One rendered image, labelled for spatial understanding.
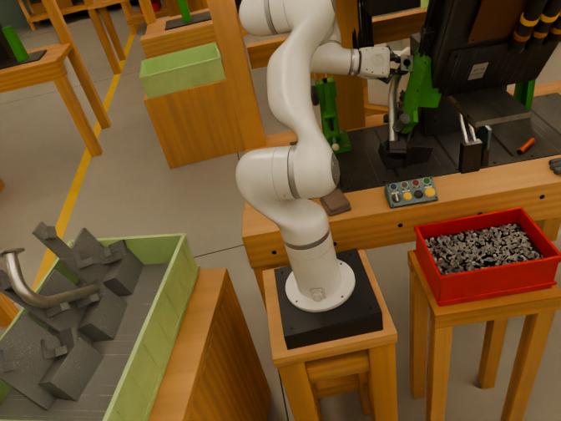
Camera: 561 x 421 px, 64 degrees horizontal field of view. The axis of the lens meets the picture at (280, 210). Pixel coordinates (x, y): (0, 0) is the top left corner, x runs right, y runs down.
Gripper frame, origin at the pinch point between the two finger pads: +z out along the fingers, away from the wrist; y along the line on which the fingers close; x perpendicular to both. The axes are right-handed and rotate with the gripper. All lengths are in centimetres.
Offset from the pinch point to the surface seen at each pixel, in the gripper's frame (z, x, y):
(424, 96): 5.5, -4.7, -12.2
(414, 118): 2.9, -2.6, -18.9
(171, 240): -74, 7, -60
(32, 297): -103, -20, -77
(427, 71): 3.4, -11.5, -6.9
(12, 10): -558, 837, 474
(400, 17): 6.7, 18.8, 28.5
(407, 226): 2, 2, -54
